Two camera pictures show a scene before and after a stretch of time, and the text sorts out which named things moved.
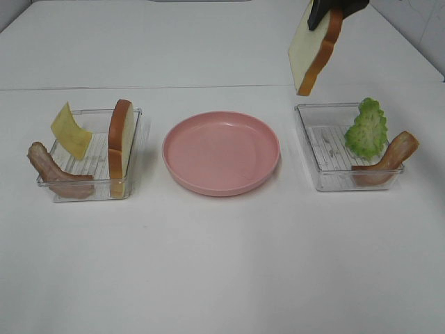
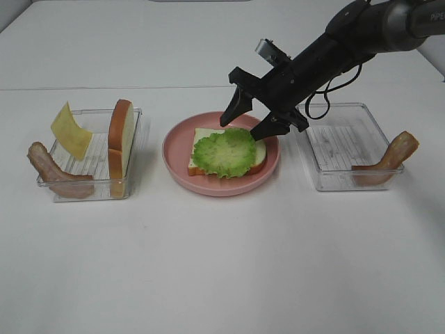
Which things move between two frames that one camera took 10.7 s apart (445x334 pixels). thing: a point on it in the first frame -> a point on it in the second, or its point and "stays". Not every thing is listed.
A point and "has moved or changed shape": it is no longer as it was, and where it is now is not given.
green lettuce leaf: [368, 134] -> [230, 154]
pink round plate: [221, 152] stays
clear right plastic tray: [322, 129] stays
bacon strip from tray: [401, 147] stays
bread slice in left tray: [120, 144] stays
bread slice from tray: [310, 51] has moved or changed shape
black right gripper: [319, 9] -> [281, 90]
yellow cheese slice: [73, 138] stays
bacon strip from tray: [60, 182] stays
